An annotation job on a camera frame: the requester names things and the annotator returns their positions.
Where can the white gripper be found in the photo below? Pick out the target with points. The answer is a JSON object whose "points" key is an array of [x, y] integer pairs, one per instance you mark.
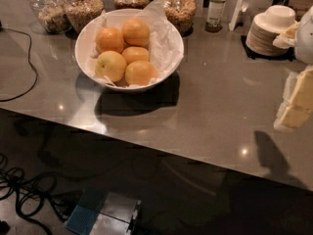
{"points": [[305, 39]]}

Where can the orange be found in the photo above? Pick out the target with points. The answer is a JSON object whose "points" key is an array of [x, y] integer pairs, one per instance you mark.
{"points": [[140, 73], [136, 32], [109, 39], [134, 53]]}

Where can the white paper bowl liner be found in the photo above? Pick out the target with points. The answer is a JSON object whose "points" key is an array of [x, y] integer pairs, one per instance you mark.
{"points": [[164, 43]]}

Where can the white ceramic bowl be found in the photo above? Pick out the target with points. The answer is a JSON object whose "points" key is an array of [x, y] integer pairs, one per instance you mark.
{"points": [[85, 38]]}

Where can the black plate tray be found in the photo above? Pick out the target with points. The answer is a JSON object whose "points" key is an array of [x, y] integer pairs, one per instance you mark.
{"points": [[289, 55]]}

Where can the stack of paper plates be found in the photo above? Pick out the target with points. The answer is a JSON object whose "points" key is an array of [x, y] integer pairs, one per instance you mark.
{"points": [[260, 38]]}

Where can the white stand panel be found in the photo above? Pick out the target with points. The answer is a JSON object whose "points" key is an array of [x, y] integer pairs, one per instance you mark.
{"points": [[237, 14]]}

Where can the small glass bottle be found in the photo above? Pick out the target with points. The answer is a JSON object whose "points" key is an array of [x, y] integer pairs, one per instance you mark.
{"points": [[214, 15]]}

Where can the glass jar with granola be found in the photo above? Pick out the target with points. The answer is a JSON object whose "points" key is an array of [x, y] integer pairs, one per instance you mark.
{"points": [[180, 13]]}

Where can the yellow-orange fruit, front left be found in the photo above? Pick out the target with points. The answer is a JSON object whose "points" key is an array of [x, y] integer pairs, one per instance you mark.
{"points": [[110, 64]]}

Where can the glass jar with oats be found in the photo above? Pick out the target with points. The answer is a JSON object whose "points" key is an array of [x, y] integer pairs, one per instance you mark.
{"points": [[81, 12]]}

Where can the blue grey floor pedal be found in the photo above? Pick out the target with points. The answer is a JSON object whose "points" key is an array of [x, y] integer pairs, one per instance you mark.
{"points": [[99, 213]]}

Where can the glass jar, far left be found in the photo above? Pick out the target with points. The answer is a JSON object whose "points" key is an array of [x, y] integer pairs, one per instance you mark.
{"points": [[51, 14]]}

